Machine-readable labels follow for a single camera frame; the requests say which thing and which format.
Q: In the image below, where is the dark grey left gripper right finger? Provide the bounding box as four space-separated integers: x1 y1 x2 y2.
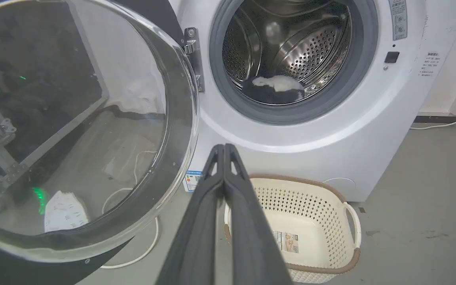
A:
224 143 293 285

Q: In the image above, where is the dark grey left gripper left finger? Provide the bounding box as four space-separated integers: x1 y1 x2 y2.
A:
156 144 225 285

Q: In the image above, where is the white front-load washing machine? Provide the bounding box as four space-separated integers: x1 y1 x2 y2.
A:
168 0 456 202

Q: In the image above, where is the glass washer door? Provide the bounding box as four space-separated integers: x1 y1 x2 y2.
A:
0 0 200 285

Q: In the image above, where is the chrome door hinge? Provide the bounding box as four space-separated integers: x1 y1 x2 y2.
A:
183 27 205 93

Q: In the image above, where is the cream perforated laundry basket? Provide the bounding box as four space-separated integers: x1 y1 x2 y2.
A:
223 173 362 284

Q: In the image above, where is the black and white garment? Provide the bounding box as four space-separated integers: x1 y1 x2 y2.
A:
242 75 305 105

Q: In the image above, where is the white power cable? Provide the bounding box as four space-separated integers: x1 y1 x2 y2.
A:
101 216 160 270

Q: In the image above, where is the white cable with plug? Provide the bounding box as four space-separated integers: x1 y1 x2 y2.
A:
410 112 456 130

